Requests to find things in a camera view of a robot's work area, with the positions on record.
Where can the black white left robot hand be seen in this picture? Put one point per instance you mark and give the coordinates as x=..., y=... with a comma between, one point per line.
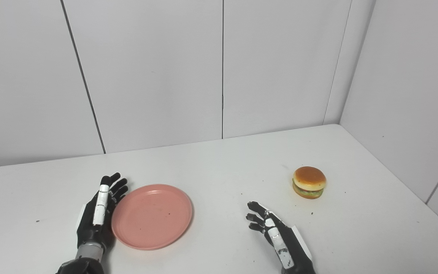
x=89, y=228

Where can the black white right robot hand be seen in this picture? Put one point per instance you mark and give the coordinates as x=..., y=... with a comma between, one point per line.
x=291, y=243

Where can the pink round plate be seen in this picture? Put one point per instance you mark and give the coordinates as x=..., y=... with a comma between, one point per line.
x=152, y=217

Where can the toy hamburger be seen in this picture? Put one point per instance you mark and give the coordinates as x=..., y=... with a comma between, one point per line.
x=309, y=182

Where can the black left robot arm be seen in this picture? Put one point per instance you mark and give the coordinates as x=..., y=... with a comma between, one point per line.
x=86, y=258

